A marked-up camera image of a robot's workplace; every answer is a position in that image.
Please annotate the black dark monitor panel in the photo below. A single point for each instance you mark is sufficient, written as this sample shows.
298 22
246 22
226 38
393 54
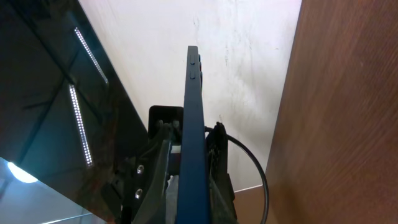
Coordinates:
66 118

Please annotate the blue Galaxy smartphone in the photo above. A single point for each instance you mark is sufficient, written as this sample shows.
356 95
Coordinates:
193 203

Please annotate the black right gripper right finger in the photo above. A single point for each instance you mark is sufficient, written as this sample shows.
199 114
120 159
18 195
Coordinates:
221 189

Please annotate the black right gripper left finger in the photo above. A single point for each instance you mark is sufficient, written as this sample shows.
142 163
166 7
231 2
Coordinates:
153 206

